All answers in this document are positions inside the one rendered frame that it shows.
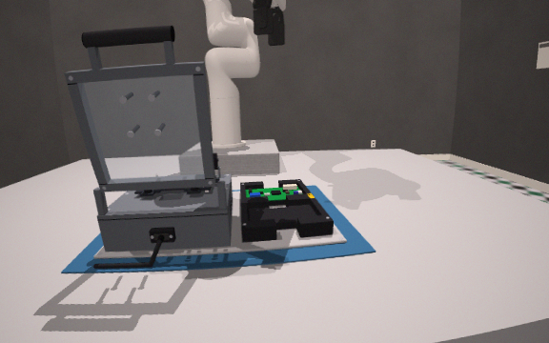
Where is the green circuit board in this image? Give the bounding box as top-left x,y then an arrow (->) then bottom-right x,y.
246,184 -> 303,201

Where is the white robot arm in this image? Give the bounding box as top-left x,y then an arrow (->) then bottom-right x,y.
203,0 -> 260,149

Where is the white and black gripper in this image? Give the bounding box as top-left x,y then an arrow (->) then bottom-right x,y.
250,0 -> 286,46

